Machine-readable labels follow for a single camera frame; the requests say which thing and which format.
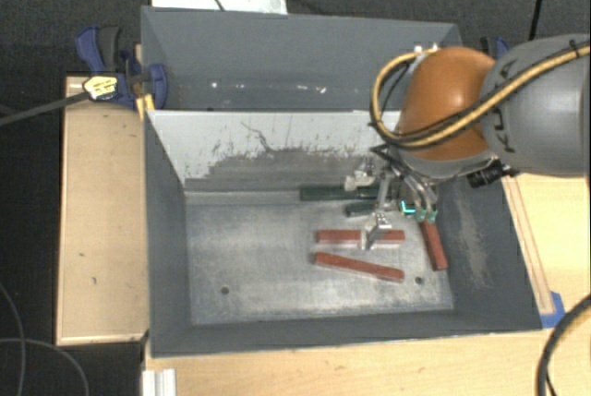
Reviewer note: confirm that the short dark green flat block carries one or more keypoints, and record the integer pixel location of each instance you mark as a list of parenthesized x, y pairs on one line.
[(362, 208)]

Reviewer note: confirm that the black cylinder on white bracket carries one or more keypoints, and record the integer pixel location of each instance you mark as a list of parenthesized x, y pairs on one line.
[(485, 176)]

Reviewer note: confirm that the pale wood flat board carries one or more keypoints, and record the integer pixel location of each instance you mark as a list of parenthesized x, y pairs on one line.
[(101, 219)]

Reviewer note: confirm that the red-brown flat block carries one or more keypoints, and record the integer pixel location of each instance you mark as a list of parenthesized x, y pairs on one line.
[(355, 267), (435, 246), (339, 237)]

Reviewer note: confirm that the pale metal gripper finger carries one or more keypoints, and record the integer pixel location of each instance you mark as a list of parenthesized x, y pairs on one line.
[(359, 180), (375, 233)]

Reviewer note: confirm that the long dark green flat block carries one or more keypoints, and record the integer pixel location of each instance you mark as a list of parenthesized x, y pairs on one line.
[(323, 193)]

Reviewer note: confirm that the grey metal bin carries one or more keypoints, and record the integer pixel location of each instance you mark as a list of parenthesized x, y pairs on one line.
[(258, 255)]

